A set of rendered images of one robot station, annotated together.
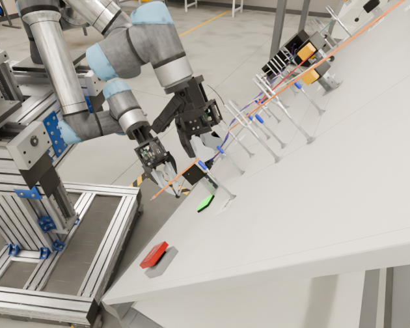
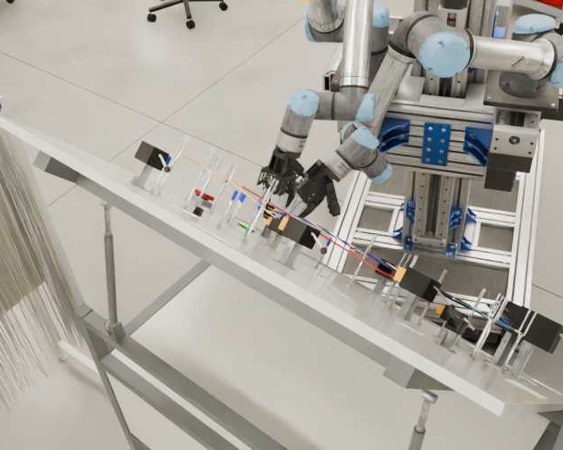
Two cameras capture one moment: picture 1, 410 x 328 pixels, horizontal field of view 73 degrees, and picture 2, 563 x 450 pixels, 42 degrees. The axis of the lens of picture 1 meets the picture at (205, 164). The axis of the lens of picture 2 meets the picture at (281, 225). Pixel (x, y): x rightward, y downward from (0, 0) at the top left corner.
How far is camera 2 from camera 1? 193 cm
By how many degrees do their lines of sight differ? 72
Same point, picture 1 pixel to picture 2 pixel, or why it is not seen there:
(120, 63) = not seen: hidden behind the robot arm
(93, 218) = (458, 273)
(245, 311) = (207, 316)
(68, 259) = (392, 259)
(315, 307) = (194, 369)
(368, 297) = (189, 417)
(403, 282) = (157, 365)
